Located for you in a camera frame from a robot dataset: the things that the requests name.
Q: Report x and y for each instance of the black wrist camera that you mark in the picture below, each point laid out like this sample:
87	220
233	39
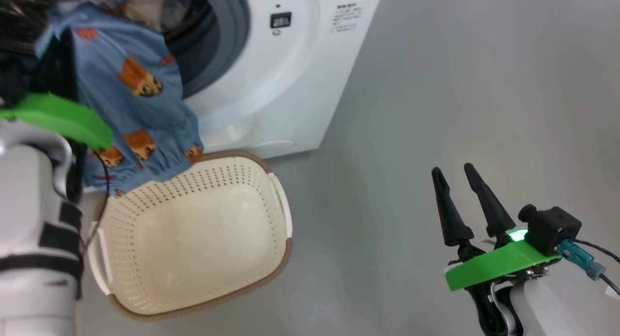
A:
554	227
60	69

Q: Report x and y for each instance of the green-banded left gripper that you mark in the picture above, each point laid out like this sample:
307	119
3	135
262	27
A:
63	115

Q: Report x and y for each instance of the small black text sticker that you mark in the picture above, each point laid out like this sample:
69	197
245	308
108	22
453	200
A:
346	19

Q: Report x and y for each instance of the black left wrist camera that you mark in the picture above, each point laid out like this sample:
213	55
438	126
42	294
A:
60	69

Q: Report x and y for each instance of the teal right camera connector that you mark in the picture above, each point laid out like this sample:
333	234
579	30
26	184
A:
576	256

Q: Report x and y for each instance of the cream perforated laundry basket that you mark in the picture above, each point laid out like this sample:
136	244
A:
203	239

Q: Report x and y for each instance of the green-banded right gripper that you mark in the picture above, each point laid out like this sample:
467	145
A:
494	266

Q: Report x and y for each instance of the blue bear-print garment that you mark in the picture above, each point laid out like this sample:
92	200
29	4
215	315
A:
131	113

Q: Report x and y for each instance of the white front-load washing machine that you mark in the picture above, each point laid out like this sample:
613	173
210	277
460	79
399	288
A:
290	84

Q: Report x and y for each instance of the grey rubber door gasket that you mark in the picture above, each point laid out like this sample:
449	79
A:
227	31

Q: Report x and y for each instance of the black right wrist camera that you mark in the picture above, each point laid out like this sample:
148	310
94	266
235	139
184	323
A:
554	227

